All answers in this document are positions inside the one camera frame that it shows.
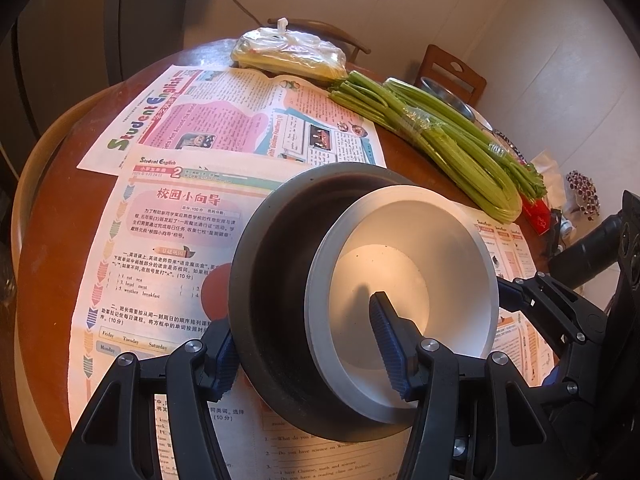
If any dark refrigerator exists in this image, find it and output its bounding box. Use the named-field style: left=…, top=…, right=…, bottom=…
left=15, top=0, right=201, bottom=126

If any celery bunch with pale base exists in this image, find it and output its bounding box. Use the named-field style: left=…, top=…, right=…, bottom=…
left=327, top=71, right=523, bottom=223

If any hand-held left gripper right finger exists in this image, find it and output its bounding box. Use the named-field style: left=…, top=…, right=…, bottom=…
left=369, top=290, right=561, bottom=480

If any red tissue box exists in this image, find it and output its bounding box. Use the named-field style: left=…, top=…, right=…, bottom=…
left=520, top=152, right=563, bottom=235

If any leafy celery bunch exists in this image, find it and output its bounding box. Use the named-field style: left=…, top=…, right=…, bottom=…
left=382, top=77, right=548, bottom=198

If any wooden chair with cutout back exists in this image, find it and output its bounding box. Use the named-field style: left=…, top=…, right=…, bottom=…
left=414, top=44, right=487, bottom=106

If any wooden chair with curved back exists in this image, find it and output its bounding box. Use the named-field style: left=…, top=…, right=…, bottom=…
left=267, top=17, right=372, bottom=61

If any red white paper bowl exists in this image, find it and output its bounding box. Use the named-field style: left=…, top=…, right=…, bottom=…
left=304, top=185, right=501, bottom=423

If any pink printed newspaper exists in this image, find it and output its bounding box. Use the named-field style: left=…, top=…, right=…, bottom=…
left=77, top=65, right=388, bottom=176

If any stainless steel basin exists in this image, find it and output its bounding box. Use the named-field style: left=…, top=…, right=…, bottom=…
left=419, top=76, right=476, bottom=121

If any newspaper with cartoon figures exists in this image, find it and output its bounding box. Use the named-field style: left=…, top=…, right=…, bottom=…
left=470, top=217, right=553, bottom=386

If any arrow-bordered newspaper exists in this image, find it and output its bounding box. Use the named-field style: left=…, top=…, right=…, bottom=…
left=70, top=149, right=416, bottom=480

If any black white patterned mat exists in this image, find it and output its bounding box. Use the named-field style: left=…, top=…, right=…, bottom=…
left=492, top=130, right=526, bottom=163

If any large stainless steel bowl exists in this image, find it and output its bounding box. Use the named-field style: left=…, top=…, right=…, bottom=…
left=229, top=162, right=468, bottom=438

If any clear plastic bag of food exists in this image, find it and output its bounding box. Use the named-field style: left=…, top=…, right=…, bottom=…
left=230, top=17, right=348, bottom=81

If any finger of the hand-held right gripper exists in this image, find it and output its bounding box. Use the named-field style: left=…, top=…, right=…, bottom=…
left=542, top=350, right=598, bottom=413
left=497, top=271, right=608, bottom=346

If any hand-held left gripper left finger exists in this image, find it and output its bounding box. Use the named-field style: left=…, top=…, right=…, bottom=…
left=52, top=317, right=241, bottom=480

